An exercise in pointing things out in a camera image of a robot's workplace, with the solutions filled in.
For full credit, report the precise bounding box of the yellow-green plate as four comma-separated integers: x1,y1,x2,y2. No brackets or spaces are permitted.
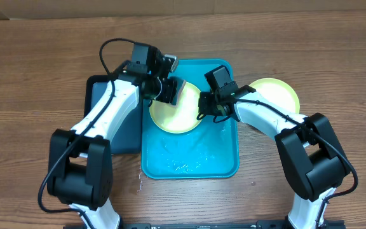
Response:
249,78,300,113
149,82,201,134

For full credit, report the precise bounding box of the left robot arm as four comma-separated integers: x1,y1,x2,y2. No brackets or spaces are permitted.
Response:
37,43,184,228

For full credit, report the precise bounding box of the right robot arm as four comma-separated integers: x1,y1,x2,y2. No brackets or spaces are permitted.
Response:
197,66,358,228

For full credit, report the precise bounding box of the teal plastic tray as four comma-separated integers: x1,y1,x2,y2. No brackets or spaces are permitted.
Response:
140,59,240,180

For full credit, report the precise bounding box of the black water tray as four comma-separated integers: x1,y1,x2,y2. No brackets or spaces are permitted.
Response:
84,75,143,155

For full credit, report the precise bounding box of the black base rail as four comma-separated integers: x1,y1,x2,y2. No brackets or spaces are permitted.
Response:
63,219,346,229

